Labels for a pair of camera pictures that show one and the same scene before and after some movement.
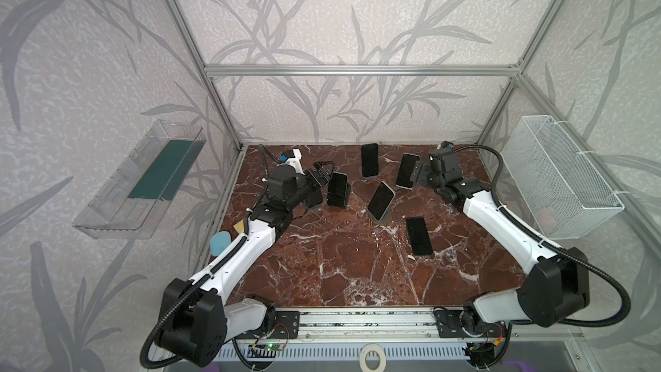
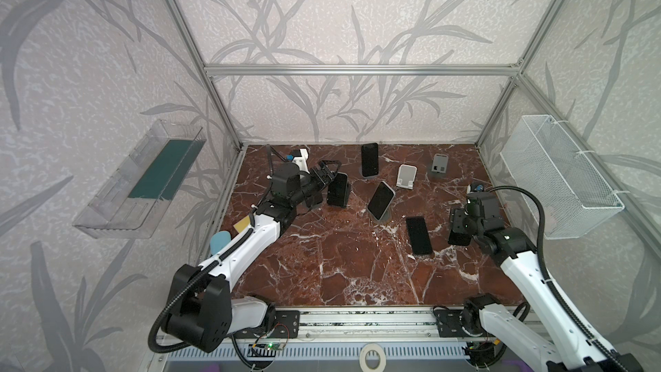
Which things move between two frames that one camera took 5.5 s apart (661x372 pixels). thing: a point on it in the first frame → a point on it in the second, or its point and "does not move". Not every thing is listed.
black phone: [419, 237] does not move
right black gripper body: [426, 170] → [460, 230]
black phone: [370, 159] does not move
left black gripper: [315, 178] does not move
